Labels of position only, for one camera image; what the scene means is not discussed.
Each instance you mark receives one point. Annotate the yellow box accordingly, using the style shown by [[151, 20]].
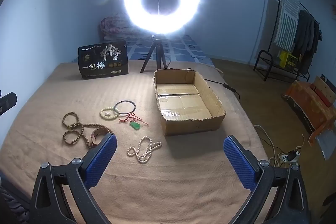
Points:
[[287, 61]]

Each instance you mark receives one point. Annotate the black printed snack bag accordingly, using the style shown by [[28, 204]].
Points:
[[102, 66]]

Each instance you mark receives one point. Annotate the orange cloth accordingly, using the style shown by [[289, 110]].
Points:
[[304, 100]]

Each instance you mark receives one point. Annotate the black charger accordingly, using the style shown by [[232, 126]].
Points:
[[293, 155]]

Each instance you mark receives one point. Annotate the cardboard box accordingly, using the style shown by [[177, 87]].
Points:
[[183, 103]]

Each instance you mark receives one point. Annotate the dark hanging clothes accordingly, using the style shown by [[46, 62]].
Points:
[[305, 35]]

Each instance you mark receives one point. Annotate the cardboard sheet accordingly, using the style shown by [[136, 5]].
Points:
[[326, 85]]

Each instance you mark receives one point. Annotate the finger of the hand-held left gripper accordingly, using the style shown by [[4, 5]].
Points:
[[9, 101]]

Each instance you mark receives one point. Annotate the black bangle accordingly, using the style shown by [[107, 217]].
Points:
[[125, 100]]

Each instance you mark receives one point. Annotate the striped towel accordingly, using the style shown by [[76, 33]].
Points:
[[287, 22]]

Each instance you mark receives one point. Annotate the folded pink quilt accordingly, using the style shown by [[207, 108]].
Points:
[[113, 26]]

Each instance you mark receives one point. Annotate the black tripod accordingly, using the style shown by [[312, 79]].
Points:
[[158, 50]]

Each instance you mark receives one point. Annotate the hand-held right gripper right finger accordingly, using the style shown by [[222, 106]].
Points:
[[239, 163]]

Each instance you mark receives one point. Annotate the blue patterned bed sheet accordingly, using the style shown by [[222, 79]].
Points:
[[183, 50]]

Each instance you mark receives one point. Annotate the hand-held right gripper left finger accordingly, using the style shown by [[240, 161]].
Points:
[[101, 158]]

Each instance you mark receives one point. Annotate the brown wide bangle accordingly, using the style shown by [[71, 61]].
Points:
[[101, 130]]

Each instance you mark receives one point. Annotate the black clothes rack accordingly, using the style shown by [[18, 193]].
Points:
[[262, 56]]

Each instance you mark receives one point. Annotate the red box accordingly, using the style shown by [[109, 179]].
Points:
[[320, 95]]

